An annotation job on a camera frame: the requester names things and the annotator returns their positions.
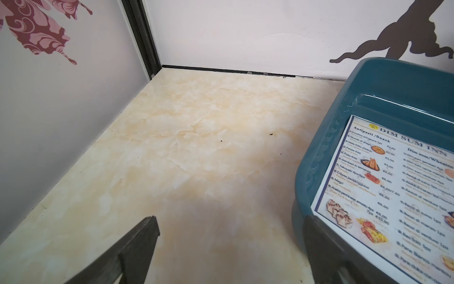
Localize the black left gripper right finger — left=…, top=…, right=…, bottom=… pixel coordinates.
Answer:
left=303, top=215, right=396, bottom=284

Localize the new Dim Sum Inn menu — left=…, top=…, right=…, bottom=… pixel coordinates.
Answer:
left=311, top=116, right=454, bottom=284

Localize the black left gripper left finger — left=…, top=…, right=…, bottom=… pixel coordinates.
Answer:
left=67, top=216, right=160, bottom=284

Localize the teal plastic tray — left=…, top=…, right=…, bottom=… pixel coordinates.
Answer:
left=292, top=58, right=454, bottom=256

